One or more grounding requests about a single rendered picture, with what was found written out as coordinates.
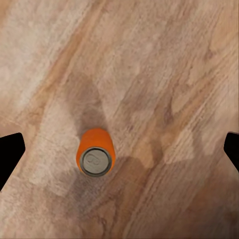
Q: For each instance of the can of soda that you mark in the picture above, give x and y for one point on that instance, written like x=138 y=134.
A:
x=96 y=154

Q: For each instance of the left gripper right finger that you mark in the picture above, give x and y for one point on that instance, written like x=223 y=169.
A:
x=231 y=148

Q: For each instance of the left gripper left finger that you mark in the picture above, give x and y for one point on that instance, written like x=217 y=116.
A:
x=12 y=148

